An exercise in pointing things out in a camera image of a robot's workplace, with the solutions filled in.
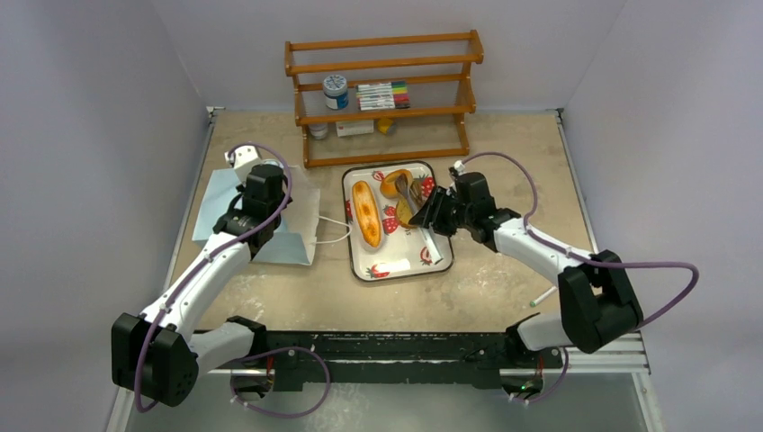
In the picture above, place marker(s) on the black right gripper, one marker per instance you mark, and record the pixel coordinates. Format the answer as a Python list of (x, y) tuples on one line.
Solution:
[(445, 207)]

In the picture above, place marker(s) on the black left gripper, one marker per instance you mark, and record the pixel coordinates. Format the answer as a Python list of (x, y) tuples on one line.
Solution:
[(241, 188)]

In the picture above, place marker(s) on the metal tongs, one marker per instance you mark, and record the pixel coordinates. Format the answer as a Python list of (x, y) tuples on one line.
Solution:
[(404, 190)]

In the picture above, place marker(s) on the light blue paper bag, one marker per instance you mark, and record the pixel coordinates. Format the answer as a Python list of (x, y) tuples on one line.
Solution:
[(294, 242)]

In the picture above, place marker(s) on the orange bagel fake bread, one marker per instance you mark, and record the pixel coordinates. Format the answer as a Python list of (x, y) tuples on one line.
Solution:
[(388, 186)]

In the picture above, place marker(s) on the long fake baguette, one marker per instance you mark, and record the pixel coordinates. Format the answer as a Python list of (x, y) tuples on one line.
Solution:
[(366, 214)]

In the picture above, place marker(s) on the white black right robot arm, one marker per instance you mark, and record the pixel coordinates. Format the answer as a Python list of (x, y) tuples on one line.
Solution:
[(597, 300)]

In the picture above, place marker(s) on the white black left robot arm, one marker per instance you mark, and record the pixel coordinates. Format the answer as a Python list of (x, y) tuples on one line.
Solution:
[(156, 354)]

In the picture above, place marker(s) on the strawberry print white tray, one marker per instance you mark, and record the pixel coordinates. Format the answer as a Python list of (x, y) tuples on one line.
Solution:
[(402, 253)]

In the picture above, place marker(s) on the small white jar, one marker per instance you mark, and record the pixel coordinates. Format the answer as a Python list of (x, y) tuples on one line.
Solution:
[(318, 131)]

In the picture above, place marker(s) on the white red small box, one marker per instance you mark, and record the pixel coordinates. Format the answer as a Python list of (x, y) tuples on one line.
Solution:
[(353, 128)]

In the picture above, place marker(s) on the small yellow object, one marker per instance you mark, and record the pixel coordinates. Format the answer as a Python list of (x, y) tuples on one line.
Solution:
[(386, 126)]

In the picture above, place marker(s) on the white green marker pen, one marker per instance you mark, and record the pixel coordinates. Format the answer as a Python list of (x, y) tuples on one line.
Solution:
[(542, 297)]

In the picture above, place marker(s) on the orange wooden shelf rack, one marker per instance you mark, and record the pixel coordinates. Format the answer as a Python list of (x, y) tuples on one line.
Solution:
[(437, 70)]

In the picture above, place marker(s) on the blue paint jar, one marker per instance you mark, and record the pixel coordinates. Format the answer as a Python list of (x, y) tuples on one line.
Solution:
[(335, 91)]

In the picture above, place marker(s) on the set of coloured markers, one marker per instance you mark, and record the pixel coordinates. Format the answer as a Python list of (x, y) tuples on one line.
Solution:
[(382, 96)]

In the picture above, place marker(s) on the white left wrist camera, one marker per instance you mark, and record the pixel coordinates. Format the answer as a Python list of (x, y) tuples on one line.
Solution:
[(241, 160)]

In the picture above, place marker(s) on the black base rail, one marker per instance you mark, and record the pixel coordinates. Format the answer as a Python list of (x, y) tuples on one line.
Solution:
[(478, 359)]

